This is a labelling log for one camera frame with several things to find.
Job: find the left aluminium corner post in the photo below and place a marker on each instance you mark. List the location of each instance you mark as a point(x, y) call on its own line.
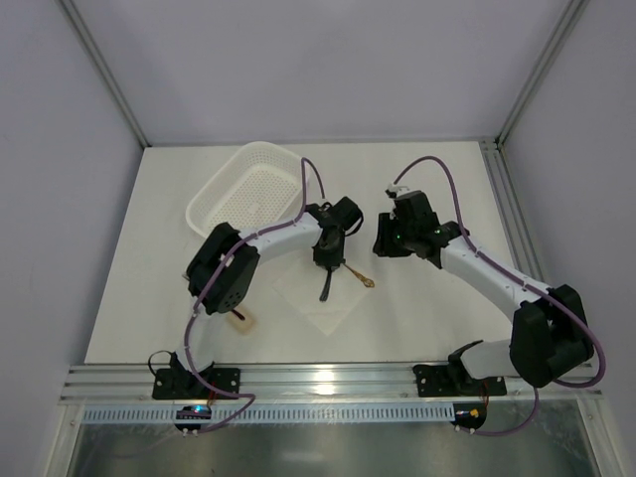
point(80, 28)

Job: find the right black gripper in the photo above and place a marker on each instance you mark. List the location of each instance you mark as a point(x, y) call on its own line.
point(384, 243)

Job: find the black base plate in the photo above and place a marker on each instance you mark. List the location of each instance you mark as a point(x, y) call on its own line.
point(173, 384)
point(450, 381)

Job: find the aluminium rail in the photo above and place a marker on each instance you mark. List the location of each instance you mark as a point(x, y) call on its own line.
point(516, 229)
point(302, 381)

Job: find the right side aluminium rail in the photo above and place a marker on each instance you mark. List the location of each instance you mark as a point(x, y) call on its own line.
point(516, 229)

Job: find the aluminium front rail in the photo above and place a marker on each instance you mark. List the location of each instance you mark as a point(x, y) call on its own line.
point(302, 381)

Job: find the slotted grey cable duct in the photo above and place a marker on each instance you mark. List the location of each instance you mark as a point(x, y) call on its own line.
point(268, 413)

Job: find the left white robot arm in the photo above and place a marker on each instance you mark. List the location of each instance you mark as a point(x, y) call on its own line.
point(222, 270)

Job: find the silver table knife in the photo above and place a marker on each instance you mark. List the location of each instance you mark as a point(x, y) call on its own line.
point(324, 295)

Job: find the left black controller board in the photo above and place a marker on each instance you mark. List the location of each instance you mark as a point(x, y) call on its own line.
point(191, 419)

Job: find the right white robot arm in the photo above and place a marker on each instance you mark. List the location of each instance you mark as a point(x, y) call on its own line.
point(549, 331)

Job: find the beige wooden cutlery tray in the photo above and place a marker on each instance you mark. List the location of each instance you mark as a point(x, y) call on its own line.
point(241, 327)

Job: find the white paper napkin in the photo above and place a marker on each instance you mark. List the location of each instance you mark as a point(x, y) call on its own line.
point(300, 286)

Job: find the right black controller board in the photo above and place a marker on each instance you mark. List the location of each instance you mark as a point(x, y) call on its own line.
point(469, 419)

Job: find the white perforated plastic basket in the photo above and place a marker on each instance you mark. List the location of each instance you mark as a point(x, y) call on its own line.
point(259, 185)

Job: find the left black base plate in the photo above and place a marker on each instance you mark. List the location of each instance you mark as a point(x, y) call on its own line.
point(173, 384)

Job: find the aluminium corner post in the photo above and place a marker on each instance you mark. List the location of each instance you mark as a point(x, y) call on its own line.
point(80, 28)
point(565, 24)

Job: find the black controller board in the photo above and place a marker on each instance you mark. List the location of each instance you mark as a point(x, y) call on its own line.
point(191, 419)
point(469, 419)

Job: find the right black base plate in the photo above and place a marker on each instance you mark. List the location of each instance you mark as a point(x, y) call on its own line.
point(450, 381)

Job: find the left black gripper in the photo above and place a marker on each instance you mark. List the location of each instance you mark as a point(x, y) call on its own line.
point(328, 261)

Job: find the gold ornate spoon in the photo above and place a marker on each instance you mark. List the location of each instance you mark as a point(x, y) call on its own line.
point(366, 281)

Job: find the right aluminium corner post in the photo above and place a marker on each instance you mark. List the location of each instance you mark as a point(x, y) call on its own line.
point(565, 24)

